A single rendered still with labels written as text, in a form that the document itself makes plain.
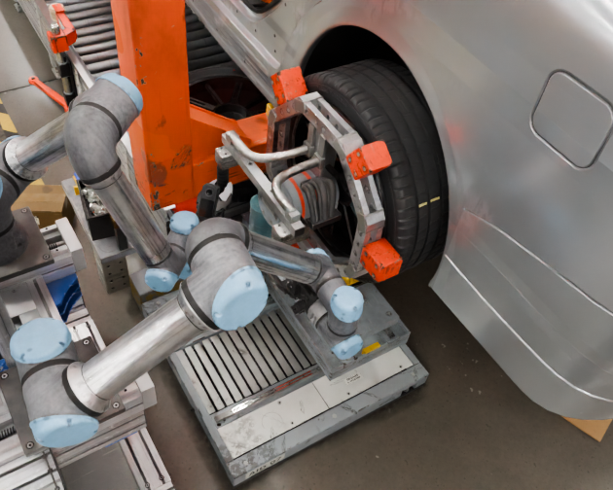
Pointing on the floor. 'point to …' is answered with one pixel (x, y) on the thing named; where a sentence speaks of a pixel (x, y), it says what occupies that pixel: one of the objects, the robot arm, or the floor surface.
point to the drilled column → (113, 274)
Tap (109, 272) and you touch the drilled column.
